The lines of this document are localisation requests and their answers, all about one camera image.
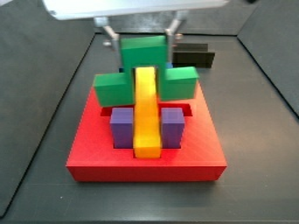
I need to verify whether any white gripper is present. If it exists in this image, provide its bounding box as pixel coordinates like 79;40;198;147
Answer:
42;0;230;67

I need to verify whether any red base board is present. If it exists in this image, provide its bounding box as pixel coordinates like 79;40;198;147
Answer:
67;89;228;182

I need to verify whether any right purple block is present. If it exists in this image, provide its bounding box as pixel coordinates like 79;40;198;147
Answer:
162;108;185;149

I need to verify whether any black angle fixture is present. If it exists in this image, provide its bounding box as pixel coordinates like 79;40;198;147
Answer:
173;43;216;68

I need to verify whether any right blue block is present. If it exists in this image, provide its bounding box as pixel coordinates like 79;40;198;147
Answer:
166;62;174;68

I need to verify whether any green bridge-shaped block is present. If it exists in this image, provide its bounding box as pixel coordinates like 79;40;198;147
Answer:
94;36;199;107

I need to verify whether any yellow long bar block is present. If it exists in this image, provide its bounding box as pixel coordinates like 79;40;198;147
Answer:
134;67;162;158

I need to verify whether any left purple block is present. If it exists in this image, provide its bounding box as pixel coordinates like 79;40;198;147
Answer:
110;108;134;149

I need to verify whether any purple block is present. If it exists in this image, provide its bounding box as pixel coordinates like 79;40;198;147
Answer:
162;108;185;149
110;108;134;149

